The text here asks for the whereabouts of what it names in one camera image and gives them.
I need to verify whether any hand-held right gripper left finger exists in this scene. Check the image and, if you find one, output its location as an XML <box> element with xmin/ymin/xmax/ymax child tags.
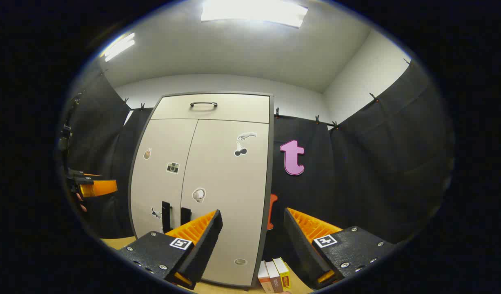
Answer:
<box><xmin>116</xmin><ymin>209</ymin><xmax>224</xmax><ymax>291</ymax></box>

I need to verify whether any white cabinet drawer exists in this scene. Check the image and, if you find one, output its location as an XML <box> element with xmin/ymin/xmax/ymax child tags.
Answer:
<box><xmin>151</xmin><ymin>94</ymin><xmax>270</xmax><ymax>124</ymax></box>

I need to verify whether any row of black cloth clips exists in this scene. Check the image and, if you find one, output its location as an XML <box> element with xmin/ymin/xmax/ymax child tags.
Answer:
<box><xmin>122</xmin><ymin>57</ymin><xmax>412</xmax><ymax>130</ymax></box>

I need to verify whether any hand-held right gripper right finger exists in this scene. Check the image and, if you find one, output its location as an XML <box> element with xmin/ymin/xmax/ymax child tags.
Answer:
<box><xmin>284</xmin><ymin>207</ymin><xmax>397</xmax><ymax>290</ymax></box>

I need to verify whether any cabinet door with camera sticker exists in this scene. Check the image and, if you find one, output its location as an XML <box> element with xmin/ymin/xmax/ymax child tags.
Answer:
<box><xmin>130</xmin><ymin>118</ymin><xmax>198</xmax><ymax>239</ymax></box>

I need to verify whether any cabinet door with headphones sticker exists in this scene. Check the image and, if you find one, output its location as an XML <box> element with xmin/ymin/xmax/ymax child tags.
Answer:
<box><xmin>180</xmin><ymin>119</ymin><xmax>270</xmax><ymax>286</ymax></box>

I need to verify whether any yellow book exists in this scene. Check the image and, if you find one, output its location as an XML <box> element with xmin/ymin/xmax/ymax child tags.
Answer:
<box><xmin>273</xmin><ymin>257</ymin><xmax>292</xmax><ymax>291</ymax></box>

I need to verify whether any white double-door shoe cabinet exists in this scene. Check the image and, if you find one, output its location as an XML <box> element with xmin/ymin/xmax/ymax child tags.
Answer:
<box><xmin>128</xmin><ymin>91</ymin><xmax>274</xmax><ymax>288</ymax></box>

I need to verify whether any black backdrop cloth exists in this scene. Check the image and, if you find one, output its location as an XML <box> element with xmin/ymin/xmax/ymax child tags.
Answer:
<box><xmin>60</xmin><ymin>61</ymin><xmax>455</xmax><ymax>262</ymax></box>

